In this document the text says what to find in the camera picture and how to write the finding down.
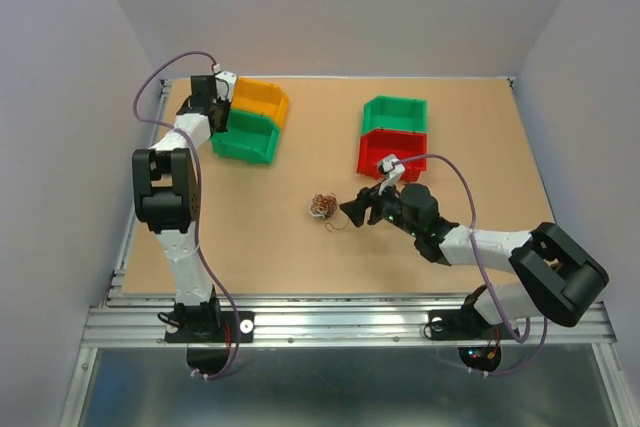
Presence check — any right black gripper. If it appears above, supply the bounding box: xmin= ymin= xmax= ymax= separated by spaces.
xmin=338 ymin=176 xmax=420 ymax=239

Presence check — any wire bundle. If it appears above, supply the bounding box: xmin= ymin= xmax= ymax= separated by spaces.
xmin=308 ymin=190 xmax=351 ymax=236

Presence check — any yellow plastic bin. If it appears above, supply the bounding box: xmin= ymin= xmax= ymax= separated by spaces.
xmin=232 ymin=77 xmax=290 ymax=129

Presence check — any green plastic bin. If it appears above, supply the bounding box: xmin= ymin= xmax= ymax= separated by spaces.
xmin=361 ymin=95 xmax=428 ymax=135
xmin=211 ymin=110 xmax=280 ymax=165

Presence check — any red plastic bin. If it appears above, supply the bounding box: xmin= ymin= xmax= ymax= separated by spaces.
xmin=356 ymin=129 xmax=428 ymax=179

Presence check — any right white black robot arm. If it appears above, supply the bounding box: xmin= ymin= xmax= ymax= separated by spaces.
xmin=339 ymin=183 xmax=609 ymax=337

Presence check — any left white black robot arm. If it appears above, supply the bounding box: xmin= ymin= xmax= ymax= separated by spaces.
xmin=132 ymin=75 xmax=230 ymax=341

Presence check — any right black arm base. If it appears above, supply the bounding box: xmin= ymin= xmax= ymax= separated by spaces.
xmin=423 ymin=309 xmax=509 ymax=341

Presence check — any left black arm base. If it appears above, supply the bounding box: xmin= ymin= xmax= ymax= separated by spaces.
xmin=157 ymin=303 xmax=254 ymax=344

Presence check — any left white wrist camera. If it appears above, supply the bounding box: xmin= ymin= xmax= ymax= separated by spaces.
xmin=212 ymin=64 xmax=238 ymax=101

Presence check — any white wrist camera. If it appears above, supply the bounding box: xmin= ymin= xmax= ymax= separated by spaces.
xmin=212 ymin=64 xmax=238 ymax=101
xmin=377 ymin=154 xmax=405 ymax=195

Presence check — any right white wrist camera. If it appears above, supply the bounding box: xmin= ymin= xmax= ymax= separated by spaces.
xmin=377 ymin=154 xmax=405 ymax=195

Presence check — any aluminium left side rail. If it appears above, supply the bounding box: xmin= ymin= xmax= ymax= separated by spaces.
xmin=103 ymin=88 xmax=190 ymax=298

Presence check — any aluminium rail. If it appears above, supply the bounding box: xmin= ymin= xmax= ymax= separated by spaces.
xmin=103 ymin=88 xmax=190 ymax=298
xmin=79 ymin=294 xmax=619 ymax=348

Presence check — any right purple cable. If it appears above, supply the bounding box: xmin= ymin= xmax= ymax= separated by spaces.
xmin=397 ymin=154 xmax=549 ymax=378

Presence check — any aluminium front rail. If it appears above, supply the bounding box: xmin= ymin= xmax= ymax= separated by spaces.
xmin=79 ymin=294 xmax=619 ymax=348

